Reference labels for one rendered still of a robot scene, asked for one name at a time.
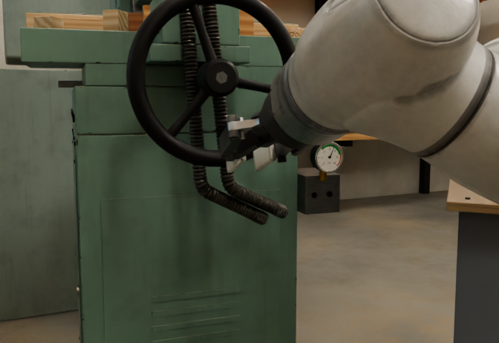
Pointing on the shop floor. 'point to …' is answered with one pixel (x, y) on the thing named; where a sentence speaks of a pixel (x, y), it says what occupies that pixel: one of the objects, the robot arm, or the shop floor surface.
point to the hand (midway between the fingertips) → (249, 156)
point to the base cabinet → (179, 248)
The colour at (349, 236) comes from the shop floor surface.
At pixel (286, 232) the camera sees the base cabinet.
